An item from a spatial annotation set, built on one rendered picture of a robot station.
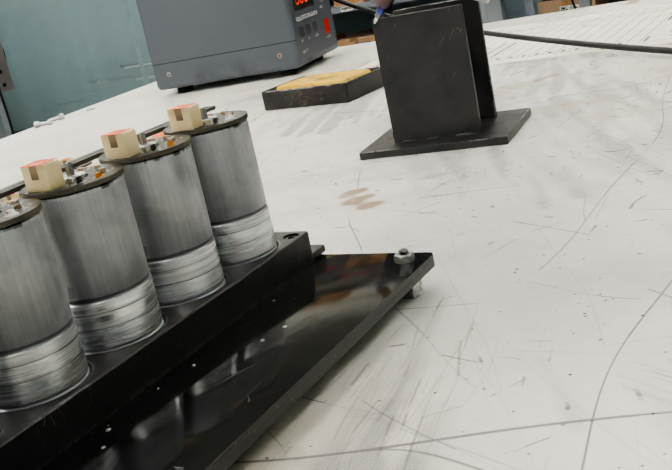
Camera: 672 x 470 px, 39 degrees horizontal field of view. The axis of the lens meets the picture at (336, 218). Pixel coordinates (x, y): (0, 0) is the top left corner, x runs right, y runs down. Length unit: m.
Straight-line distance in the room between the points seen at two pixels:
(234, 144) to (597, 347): 0.11
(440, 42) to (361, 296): 0.22
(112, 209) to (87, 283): 0.02
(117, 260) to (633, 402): 0.12
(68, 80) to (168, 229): 6.05
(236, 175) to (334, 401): 0.08
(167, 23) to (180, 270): 0.67
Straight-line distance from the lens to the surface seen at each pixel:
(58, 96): 6.38
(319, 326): 0.25
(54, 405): 0.22
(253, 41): 0.88
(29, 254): 0.21
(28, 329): 0.22
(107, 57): 6.08
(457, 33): 0.46
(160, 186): 0.25
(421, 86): 0.47
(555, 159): 0.41
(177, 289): 0.26
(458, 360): 0.24
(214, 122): 0.27
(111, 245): 0.23
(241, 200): 0.27
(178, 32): 0.91
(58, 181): 0.23
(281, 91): 0.69
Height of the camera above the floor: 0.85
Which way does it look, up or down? 16 degrees down
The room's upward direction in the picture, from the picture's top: 12 degrees counter-clockwise
